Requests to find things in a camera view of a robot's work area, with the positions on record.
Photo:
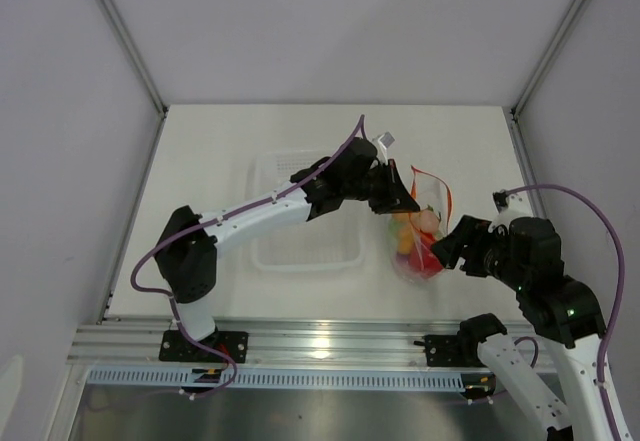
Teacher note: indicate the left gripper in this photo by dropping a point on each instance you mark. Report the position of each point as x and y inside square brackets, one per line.
[395, 198]

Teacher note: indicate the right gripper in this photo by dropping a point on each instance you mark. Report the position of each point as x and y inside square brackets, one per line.
[472, 231]

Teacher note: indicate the red bell pepper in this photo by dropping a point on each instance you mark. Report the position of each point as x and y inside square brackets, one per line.
[419, 263]

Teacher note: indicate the clear zip top bag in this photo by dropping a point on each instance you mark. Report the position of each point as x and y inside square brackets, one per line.
[433, 193]

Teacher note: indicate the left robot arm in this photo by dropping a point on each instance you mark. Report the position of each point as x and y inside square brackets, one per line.
[191, 244]

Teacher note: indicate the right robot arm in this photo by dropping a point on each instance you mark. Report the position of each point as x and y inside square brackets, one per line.
[525, 255]

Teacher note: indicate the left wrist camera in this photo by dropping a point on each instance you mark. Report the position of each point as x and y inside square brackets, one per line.
[382, 143]

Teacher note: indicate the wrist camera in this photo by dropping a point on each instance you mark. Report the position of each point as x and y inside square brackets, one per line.
[509, 207]
[382, 143]

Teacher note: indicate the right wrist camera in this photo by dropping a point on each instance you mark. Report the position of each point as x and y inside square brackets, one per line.
[509, 207]

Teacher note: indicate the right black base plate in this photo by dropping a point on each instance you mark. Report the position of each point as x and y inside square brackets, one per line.
[448, 351]

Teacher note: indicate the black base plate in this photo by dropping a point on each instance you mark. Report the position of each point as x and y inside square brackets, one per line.
[176, 348]
[448, 351]

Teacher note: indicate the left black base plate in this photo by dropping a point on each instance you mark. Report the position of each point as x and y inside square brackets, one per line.
[176, 348]

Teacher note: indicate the right aluminium frame post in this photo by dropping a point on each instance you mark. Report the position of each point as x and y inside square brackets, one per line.
[560, 36]

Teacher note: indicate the aluminium frame post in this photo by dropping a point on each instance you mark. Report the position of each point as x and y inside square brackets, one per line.
[128, 46]
[560, 36]

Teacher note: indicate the aluminium mounting rail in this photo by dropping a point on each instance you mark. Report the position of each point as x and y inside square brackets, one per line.
[284, 344]

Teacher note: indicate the white slotted cable duct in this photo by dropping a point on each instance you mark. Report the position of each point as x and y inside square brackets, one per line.
[410, 381]

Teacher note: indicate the left aluminium frame post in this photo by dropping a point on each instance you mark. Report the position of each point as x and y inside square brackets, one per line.
[128, 46]

